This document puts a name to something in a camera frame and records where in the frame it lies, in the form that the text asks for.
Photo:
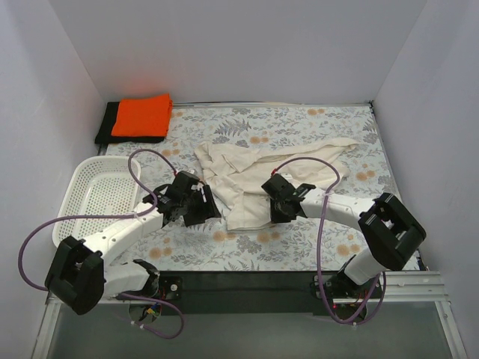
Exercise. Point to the cream white t shirt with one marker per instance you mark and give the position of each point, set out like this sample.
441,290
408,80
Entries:
235,174

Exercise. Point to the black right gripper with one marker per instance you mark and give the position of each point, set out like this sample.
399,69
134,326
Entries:
279,209

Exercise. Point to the aluminium front frame rail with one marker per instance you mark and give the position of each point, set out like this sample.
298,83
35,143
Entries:
414,286

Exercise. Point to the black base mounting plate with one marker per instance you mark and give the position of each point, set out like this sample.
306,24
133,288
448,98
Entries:
235,292

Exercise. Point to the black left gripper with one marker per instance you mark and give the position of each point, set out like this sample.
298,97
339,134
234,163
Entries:
202,209

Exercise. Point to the floral patterned table cloth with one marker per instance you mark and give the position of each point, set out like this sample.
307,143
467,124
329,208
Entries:
296,246

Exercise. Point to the black folded t shirt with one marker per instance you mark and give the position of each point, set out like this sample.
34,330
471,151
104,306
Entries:
105,136

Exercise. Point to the orange folded t shirt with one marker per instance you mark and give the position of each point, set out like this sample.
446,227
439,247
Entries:
148,117

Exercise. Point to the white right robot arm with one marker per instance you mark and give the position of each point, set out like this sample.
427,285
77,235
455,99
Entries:
391,232

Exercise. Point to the white plastic laundry basket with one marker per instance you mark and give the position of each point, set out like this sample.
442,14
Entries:
102,185

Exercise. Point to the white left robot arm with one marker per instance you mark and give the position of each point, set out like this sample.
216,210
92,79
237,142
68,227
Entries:
82,271

